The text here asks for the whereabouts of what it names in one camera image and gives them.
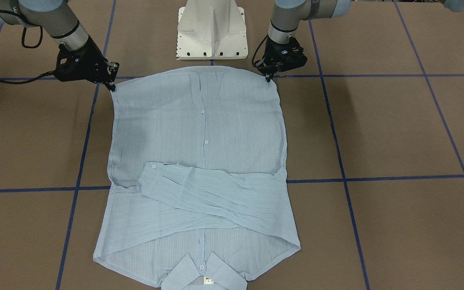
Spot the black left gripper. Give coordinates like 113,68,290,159
261,36,284,83

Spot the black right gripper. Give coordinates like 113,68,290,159
57,36,119,92

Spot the light blue button shirt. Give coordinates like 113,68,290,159
93,66,301,290

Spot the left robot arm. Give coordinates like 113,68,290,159
252,0,353,83

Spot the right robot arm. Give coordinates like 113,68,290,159
0,0,119,91

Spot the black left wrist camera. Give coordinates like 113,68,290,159
278,35,308,72

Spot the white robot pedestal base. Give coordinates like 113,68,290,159
176,0,248,60

